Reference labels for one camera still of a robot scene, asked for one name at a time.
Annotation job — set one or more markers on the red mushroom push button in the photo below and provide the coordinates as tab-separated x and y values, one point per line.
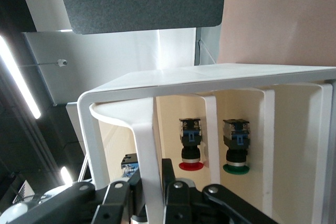
190	140

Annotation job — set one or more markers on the white ceiling air vent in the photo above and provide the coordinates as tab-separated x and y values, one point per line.
25	191

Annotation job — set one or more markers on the brown table mat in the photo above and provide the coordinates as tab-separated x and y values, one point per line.
275	11

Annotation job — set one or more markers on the white drawer cabinet shell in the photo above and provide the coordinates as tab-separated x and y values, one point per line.
210	77

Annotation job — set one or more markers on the long ceiling light strip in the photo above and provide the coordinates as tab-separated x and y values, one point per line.
21	82

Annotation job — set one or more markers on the short ceiling light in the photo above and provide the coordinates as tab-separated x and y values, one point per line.
65	175

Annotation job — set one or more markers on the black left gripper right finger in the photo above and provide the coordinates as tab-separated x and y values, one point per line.
189	205

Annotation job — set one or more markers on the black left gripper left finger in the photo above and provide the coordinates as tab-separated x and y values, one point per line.
105	205

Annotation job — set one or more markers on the white security camera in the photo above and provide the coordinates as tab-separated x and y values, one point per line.
62	62

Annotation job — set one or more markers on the green mushroom push button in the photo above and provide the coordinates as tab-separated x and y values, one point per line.
236	140

